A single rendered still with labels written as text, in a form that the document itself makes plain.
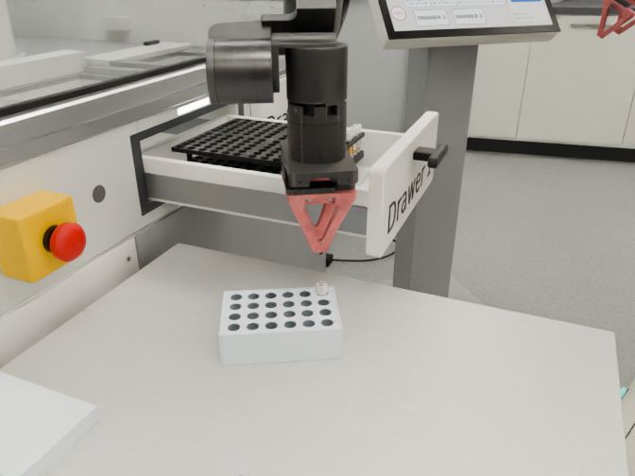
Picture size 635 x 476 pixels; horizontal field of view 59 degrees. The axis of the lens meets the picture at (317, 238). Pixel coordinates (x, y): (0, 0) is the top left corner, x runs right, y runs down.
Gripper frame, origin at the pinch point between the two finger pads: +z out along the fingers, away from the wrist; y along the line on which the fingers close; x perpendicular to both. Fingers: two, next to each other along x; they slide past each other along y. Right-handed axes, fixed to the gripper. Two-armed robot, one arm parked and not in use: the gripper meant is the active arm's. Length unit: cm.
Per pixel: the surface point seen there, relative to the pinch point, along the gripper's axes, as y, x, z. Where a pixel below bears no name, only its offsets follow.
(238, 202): -14.2, -8.3, 1.3
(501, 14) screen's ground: -98, 62, -14
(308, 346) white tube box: 6.8, -1.9, 8.8
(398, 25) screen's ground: -90, 32, -12
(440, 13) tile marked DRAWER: -95, 44, -14
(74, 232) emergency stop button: -0.5, -24.5, -2.0
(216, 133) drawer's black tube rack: -30.2, -11.1, -3.4
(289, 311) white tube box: 2.9, -3.4, 7.0
